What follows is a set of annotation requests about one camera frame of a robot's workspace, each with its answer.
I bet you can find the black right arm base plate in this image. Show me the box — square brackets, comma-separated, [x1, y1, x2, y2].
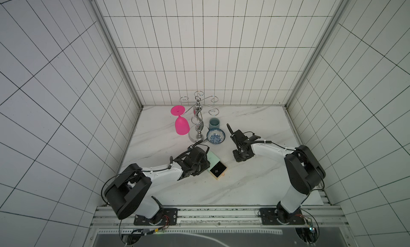
[258, 208, 305, 226]

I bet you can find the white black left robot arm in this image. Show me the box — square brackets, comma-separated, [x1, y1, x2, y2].
[101, 142, 210, 225]

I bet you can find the mint green jewelry box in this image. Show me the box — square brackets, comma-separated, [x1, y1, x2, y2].
[207, 151, 221, 171]

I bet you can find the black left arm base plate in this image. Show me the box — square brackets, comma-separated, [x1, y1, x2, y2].
[133, 208, 178, 227]

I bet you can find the silver metal glass rack stand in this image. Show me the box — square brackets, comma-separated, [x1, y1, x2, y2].
[183, 91, 220, 143]

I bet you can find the aluminium mounting rail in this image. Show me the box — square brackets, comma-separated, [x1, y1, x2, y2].
[90, 205, 349, 234]

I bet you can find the teal ceramic cup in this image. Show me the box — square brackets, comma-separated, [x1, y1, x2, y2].
[209, 117, 220, 129]

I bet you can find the pink plastic wine glass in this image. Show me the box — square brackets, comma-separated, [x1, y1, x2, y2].
[171, 106, 190, 135]

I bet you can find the blue white porcelain bowl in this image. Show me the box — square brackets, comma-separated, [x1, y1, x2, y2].
[207, 128, 226, 145]

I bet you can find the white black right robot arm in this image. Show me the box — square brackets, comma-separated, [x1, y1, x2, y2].
[226, 124, 326, 220]

